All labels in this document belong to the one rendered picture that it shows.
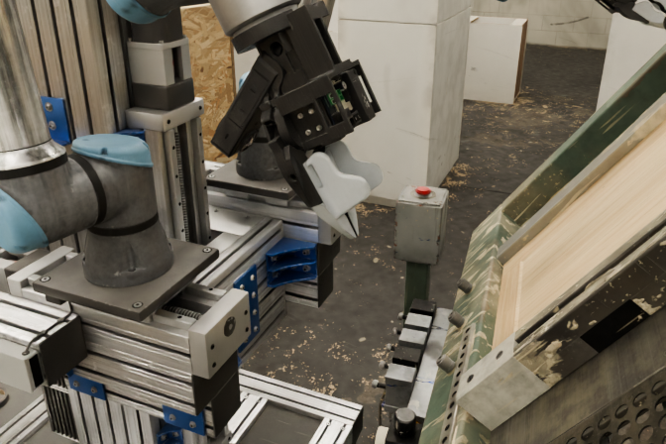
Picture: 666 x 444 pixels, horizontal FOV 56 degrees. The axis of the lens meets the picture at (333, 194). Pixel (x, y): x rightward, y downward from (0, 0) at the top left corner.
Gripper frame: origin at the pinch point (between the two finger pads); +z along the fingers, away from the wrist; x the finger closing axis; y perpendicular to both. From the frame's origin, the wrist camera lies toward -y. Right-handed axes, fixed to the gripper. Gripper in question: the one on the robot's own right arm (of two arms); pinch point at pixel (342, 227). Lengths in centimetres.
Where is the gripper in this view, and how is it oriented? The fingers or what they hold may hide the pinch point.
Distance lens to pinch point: 60.2
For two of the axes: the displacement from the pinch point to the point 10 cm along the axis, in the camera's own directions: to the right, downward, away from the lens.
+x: 4.0, -3.7, 8.4
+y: 8.1, -2.8, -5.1
